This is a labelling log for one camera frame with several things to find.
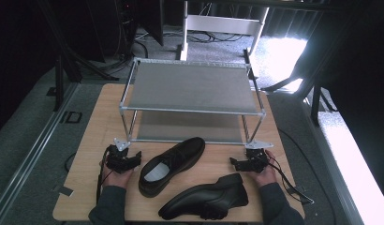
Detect metal floor rail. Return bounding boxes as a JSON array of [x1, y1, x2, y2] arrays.
[[0, 82, 80, 219]]

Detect person's left hand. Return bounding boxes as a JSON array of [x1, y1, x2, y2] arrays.
[[100, 159, 136, 190]]

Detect dark computer tower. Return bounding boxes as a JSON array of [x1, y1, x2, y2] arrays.
[[114, 0, 165, 61]]

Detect bundle of floor cables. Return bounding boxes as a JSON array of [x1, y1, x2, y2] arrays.
[[133, 28, 246, 45]]

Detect black leather shoe white insole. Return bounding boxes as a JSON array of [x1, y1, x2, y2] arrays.
[[138, 136, 206, 199]]

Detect thin black floor cable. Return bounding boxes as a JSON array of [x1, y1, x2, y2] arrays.
[[276, 127, 337, 225]]

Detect white table frame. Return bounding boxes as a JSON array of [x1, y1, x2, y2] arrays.
[[179, 0, 271, 62]]

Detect person's right hand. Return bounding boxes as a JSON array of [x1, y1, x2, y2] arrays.
[[249, 150, 279, 188]]

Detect black tape strip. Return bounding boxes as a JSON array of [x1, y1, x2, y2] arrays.
[[51, 184, 75, 198]]

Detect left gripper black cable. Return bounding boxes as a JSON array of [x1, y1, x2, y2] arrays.
[[96, 145, 114, 204]]

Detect black metal stand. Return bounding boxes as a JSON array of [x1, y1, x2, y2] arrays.
[[37, 0, 120, 113], [260, 12, 338, 128]]

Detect black floor bracket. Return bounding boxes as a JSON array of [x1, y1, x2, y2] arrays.
[[60, 110, 83, 125]]

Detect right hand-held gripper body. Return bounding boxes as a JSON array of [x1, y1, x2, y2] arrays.
[[243, 140, 274, 173]]

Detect metal shoe rack grey shelves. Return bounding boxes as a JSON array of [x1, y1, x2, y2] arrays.
[[118, 56, 267, 146]]

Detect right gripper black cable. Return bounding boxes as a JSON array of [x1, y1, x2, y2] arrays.
[[268, 155, 315, 206]]

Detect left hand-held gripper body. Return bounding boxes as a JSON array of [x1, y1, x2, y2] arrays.
[[104, 137, 136, 174]]

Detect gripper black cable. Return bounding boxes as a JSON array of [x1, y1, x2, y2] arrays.
[[96, 145, 114, 204], [268, 155, 315, 206]]

